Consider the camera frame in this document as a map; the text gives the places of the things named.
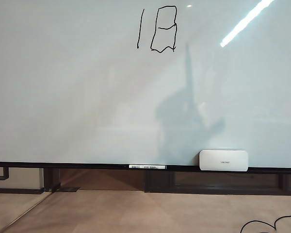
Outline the white labelled marker pen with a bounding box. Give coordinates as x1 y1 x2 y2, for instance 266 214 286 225
129 164 167 170

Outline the white glass whiteboard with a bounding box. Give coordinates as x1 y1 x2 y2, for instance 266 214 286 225
0 0 291 168

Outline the black whiteboard ledge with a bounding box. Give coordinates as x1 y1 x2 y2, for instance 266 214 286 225
0 161 291 174

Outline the white rounded board eraser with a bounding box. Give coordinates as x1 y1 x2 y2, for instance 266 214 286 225
199 150 249 172

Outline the black floor plate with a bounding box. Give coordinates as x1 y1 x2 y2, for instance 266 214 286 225
50 185 81 193

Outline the black baseboard strip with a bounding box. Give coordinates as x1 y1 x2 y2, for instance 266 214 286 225
0 187 45 195

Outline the metal floor strip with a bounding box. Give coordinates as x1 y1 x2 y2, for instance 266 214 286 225
0 191 52 232

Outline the dark low cabinet frame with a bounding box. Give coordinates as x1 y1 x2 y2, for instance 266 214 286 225
144 170 291 196

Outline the black wall bracket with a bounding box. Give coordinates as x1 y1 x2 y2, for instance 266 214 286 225
0 166 10 181

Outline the black floor cable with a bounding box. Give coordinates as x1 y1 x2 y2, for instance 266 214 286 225
240 212 291 233

